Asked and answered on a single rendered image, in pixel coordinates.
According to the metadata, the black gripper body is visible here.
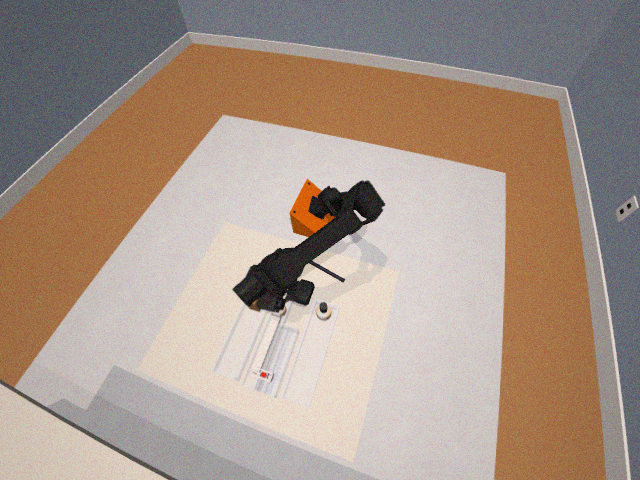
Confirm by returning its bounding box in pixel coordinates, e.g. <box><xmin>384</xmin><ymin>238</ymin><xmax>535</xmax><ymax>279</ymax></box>
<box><xmin>245</xmin><ymin>265</ymin><xmax>315</xmax><ymax>306</ymax></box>

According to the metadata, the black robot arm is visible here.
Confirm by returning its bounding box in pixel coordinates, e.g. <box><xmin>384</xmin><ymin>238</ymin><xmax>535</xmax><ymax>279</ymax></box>
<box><xmin>232</xmin><ymin>180</ymin><xmax>385</xmax><ymax>313</ymax></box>

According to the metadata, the black rod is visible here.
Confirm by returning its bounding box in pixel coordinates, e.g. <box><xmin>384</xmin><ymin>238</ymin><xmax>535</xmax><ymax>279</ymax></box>
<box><xmin>309</xmin><ymin>261</ymin><xmax>345</xmax><ymax>283</ymax></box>

